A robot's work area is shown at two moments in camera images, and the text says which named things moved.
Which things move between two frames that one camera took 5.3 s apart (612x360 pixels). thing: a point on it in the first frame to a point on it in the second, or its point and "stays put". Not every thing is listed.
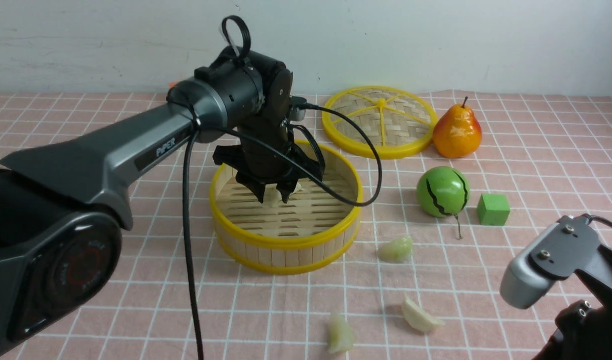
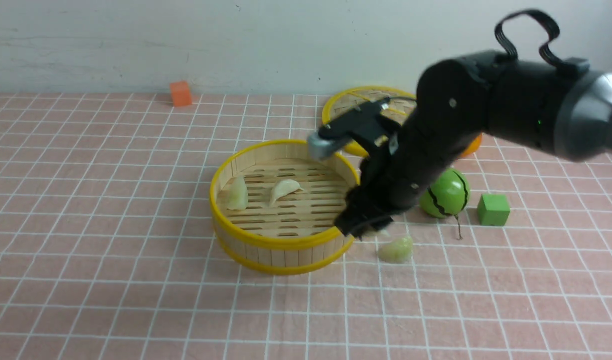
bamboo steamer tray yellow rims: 313,229 stays put
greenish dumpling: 397,250 stays put
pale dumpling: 339,336 to 238,196
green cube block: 492,209 stays put
